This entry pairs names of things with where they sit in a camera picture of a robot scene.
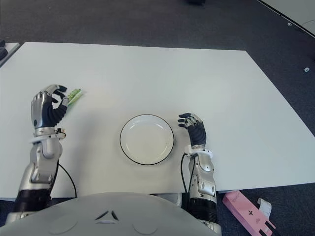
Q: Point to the white paper strip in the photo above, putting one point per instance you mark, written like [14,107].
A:
[265,206]

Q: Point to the green toothpaste tube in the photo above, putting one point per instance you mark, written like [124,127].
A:
[75,94]

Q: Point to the white table black edge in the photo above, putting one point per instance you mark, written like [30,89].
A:
[295,12]

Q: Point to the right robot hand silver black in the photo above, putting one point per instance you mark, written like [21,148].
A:
[197,132]

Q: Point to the grey robot torso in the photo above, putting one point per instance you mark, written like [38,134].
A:
[110,216]

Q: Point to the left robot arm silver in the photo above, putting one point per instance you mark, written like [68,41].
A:
[37,172]

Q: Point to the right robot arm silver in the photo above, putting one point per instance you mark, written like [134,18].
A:
[204,182]

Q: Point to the white plate black rim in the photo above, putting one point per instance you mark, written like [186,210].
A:
[147,140]

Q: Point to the black game controller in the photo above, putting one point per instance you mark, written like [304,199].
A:
[3,53]
[2,43]

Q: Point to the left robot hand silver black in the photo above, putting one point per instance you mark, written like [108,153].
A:
[40,105]

